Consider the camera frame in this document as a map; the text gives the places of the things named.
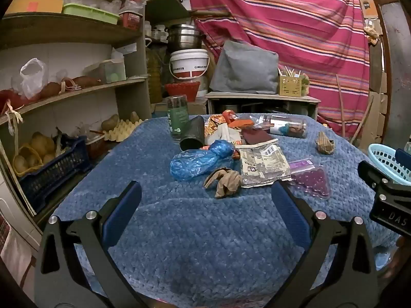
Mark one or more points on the small wooden cabinet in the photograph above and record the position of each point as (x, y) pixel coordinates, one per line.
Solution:
(257, 97)

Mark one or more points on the clear jar brown contents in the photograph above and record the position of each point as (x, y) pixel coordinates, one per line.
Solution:
(289, 127)

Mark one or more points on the brown crumpled paper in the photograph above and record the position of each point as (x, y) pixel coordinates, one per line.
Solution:
(325, 142)

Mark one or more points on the purple plastic packet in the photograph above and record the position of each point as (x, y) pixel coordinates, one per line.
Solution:
(310, 179)

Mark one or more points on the clear plastic container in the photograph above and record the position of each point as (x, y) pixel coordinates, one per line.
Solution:
(112, 72)

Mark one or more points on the dried brown bundle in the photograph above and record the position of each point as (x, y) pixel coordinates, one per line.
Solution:
(371, 34)

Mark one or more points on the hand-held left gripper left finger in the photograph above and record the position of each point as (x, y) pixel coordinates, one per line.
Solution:
(123, 207)

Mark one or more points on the white plastic bucket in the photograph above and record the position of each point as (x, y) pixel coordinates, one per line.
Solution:
(189, 61)

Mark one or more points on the dark blue plastic crate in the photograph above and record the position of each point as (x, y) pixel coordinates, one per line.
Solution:
(54, 173)

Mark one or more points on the grey fabric bag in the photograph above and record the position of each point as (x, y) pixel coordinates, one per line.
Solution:
(244, 67)

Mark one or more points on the stainless steel pots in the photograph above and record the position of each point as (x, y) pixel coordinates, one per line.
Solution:
(184, 38)

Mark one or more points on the sweet potato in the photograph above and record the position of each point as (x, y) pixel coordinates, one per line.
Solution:
(82, 81)
(49, 89)

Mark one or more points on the yellow egg carton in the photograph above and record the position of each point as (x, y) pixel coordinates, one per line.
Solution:
(125, 130)

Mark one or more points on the bamboo utensil holder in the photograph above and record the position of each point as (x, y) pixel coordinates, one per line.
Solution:
(290, 86)

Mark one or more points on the light blue wastebasket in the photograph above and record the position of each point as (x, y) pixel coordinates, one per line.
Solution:
(383, 157)

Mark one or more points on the blue fleece blanket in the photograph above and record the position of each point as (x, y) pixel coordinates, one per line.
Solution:
(192, 231)

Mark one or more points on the net bag of potatoes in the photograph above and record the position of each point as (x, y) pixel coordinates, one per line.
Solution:
(35, 154)

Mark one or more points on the small red basket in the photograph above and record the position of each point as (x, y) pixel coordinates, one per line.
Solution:
(130, 19)

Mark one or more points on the blue plastic bag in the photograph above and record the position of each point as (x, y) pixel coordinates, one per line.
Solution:
(199, 160)

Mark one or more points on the white plastic bag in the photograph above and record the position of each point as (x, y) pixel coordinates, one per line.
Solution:
(30, 77)

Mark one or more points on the orange snack packet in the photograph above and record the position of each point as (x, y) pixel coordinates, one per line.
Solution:
(214, 130)

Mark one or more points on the cardboard wall sheets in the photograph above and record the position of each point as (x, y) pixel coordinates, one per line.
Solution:
(377, 109)

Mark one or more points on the dark red pouch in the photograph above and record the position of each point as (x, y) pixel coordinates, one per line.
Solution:
(257, 136)

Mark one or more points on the bunch of wooden chopsticks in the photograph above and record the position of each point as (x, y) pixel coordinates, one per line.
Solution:
(286, 71)

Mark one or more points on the red striped cloth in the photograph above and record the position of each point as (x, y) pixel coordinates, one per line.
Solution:
(289, 22)

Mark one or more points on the green can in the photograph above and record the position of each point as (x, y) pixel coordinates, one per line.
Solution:
(177, 115)

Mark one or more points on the yellow oil jug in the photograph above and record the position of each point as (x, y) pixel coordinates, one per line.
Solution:
(154, 77)

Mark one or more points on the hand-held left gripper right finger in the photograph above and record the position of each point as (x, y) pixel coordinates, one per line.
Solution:
(289, 211)

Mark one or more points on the bag of green lettuce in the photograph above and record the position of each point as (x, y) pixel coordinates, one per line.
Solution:
(304, 83)

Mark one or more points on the white printed wrapper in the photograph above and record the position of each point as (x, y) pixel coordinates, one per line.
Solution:
(260, 166)

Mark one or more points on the yellow cardboard box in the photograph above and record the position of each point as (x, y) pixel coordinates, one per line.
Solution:
(35, 6)

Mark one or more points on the red plastic basket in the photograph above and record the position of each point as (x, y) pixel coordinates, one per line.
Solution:
(183, 91)

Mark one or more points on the green plastic tray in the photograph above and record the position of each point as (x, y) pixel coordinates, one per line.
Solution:
(86, 11)

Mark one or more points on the black cylinder tube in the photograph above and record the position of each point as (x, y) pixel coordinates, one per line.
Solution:
(192, 134)

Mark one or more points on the wooden shelf unit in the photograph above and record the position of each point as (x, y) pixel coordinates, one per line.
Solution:
(64, 27)

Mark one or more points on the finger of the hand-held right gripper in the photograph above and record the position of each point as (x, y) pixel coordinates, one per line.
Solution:
(369, 171)
(404, 159)

